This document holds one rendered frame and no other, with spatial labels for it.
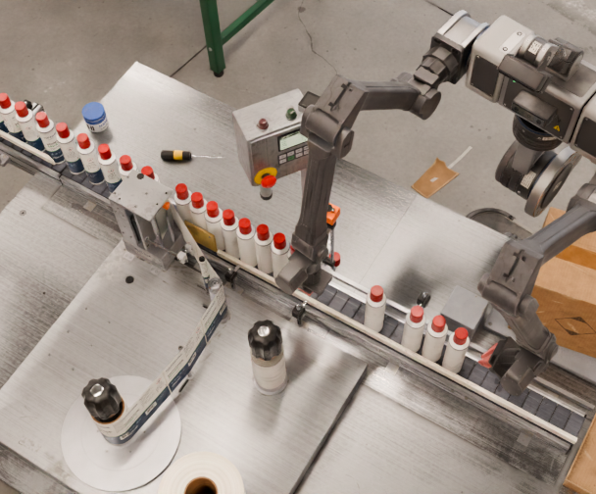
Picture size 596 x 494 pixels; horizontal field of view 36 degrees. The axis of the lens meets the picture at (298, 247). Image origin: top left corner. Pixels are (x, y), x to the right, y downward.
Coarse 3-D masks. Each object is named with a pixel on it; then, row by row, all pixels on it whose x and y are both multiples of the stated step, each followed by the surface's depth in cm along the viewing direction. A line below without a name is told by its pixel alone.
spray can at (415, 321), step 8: (416, 312) 228; (408, 320) 231; (416, 320) 228; (424, 320) 231; (408, 328) 233; (416, 328) 231; (408, 336) 236; (416, 336) 235; (408, 344) 240; (416, 344) 239; (416, 352) 244
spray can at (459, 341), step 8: (464, 328) 225; (456, 336) 224; (464, 336) 224; (448, 344) 229; (456, 344) 227; (464, 344) 227; (448, 352) 232; (456, 352) 228; (464, 352) 229; (448, 360) 235; (456, 360) 233; (448, 368) 238; (456, 368) 237
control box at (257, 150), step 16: (288, 96) 213; (240, 112) 211; (256, 112) 211; (272, 112) 211; (240, 128) 209; (256, 128) 209; (272, 128) 209; (288, 128) 209; (240, 144) 216; (256, 144) 209; (272, 144) 211; (304, 144) 217; (240, 160) 225; (256, 160) 214; (272, 160) 216; (304, 160) 222; (256, 176) 219
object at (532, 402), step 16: (80, 176) 276; (96, 192) 273; (272, 272) 258; (336, 288) 255; (336, 304) 252; (352, 304) 252; (336, 320) 250; (384, 320) 249; (368, 336) 247; (400, 336) 247; (400, 352) 244; (464, 368) 242; (480, 368) 242; (480, 384) 240; (496, 384) 239; (512, 400) 237; (528, 400) 237; (544, 400) 237; (544, 416) 235; (560, 416) 234; (576, 416) 234; (576, 432) 232
